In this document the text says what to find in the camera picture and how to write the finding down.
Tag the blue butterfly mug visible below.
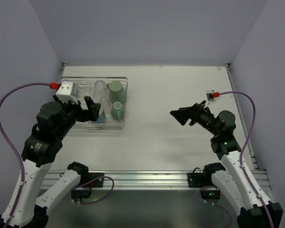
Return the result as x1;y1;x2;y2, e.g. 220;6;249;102
96;112;106;124

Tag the small green teal cup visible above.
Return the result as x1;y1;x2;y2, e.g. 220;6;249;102
111;102;125;120

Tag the tall green mug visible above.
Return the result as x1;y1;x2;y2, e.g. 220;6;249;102
107;81;125;104

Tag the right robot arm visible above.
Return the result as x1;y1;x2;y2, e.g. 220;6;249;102
170;101;283;228

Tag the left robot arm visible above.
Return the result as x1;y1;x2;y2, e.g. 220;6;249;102
0;96;101;228

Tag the right controller box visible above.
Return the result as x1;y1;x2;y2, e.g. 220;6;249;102
200;189;221;203

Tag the controller box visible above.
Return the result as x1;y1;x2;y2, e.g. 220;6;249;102
71;189;92;202
200;189;221;203

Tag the left controller box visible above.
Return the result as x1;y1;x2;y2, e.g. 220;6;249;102
71;189;92;202

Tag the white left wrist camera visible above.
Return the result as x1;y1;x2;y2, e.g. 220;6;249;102
55;81;78;105

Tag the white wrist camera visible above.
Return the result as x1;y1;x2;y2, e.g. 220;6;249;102
55;81;78;105
205;90;220;107

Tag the metal wire dish rack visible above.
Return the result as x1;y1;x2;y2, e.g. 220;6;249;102
61;76;128;132

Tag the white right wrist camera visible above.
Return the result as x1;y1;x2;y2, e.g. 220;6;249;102
205;90;220;107

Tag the right black base bracket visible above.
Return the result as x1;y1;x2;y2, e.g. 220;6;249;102
187;167;206;188

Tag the black base bracket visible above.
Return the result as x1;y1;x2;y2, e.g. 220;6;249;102
85;172;104;188
187;167;206;188

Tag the aluminium mounting rail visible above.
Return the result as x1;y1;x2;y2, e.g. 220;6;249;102
41;171;271;190

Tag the left black base bracket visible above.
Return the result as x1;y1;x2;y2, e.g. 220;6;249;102
85;172;104;188

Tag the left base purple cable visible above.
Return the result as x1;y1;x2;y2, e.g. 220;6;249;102
72;175;115;205

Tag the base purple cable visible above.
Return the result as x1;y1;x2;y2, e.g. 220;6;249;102
72;175;115;205
192;186;234;228

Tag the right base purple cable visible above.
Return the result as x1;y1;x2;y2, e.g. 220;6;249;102
192;186;234;228

